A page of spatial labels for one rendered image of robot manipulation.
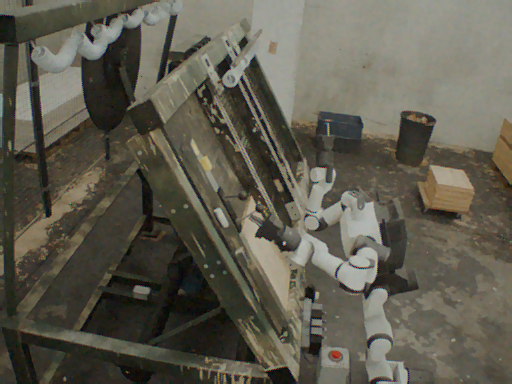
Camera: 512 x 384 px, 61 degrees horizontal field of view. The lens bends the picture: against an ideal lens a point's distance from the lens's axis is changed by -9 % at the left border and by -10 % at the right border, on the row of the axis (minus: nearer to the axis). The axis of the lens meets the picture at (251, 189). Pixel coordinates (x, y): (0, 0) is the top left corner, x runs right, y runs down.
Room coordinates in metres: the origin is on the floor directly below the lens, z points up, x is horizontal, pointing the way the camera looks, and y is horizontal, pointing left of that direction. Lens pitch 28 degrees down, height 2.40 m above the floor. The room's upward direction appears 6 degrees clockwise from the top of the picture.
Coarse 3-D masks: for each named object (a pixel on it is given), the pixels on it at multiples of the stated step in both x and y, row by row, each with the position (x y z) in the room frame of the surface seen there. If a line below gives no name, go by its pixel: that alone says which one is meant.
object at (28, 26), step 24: (72, 0) 1.88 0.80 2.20; (96, 0) 2.03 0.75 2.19; (120, 0) 2.31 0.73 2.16; (144, 0) 2.66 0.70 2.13; (0, 24) 1.48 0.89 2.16; (24, 24) 1.46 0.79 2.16; (48, 24) 1.62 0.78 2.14; (72, 24) 1.80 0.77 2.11; (168, 24) 3.57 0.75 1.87; (168, 48) 3.56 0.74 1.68; (120, 72) 2.39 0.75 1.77; (216, 312) 1.47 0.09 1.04; (168, 336) 1.48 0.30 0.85
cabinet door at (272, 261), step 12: (252, 204) 1.98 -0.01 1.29; (252, 228) 1.84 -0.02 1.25; (252, 240) 1.76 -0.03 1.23; (264, 240) 1.90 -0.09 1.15; (264, 252) 1.82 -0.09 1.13; (276, 252) 1.96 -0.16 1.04; (264, 264) 1.75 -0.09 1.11; (276, 264) 1.89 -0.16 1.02; (276, 276) 1.81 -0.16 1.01; (288, 276) 1.95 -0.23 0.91; (276, 288) 1.73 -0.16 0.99; (288, 288) 1.86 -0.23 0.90
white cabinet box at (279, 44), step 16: (256, 0) 5.74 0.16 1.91; (272, 0) 5.72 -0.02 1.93; (288, 0) 5.70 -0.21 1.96; (304, 0) 6.26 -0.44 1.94; (256, 16) 5.74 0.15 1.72; (272, 16) 5.72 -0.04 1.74; (288, 16) 5.70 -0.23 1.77; (256, 32) 5.74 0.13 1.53; (272, 32) 5.72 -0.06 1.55; (288, 32) 5.70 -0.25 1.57; (272, 48) 5.71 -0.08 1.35; (288, 48) 5.69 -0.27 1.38; (272, 64) 5.71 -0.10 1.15; (288, 64) 5.69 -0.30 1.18; (272, 80) 5.71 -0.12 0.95; (288, 80) 5.69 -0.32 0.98; (288, 96) 5.68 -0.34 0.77; (288, 112) 5.68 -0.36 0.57
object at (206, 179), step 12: (192, 156) 1.62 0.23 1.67; (204, 180) 1.62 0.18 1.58; (216, 204) 1.62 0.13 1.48; (228, 216) 1.61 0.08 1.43; (228, 228) 1.61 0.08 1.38; (240, 240) 1.61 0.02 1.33; (252, 252) 1.64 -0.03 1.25; (252, 264) 1.60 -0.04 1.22; (252, 276) 1.60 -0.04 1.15; (264, 276) 1.62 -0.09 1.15; (264, 288) 1.60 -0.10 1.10; (276, 300) 1.60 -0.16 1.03; (276, 312) 1.59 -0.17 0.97; (288, 324) 1.59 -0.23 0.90
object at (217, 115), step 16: (240, 64) 2.10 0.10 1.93; (208, 80) 2.05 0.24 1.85; (208, 96) 2.05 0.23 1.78; (208, 112) 2.05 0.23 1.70; (224, 112) 2.08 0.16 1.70; (224, 128) 2.04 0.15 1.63; (224, 144) 2.04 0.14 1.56; (240, 144) 2.08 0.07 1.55; (240, 160) 2.04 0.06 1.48; (240, 176) 2.04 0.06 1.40; (256, 176) 2.07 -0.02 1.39; (256, 192) 2.03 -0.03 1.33; (272, 208) 2.07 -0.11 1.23; (288, 256) 2.01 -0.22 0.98
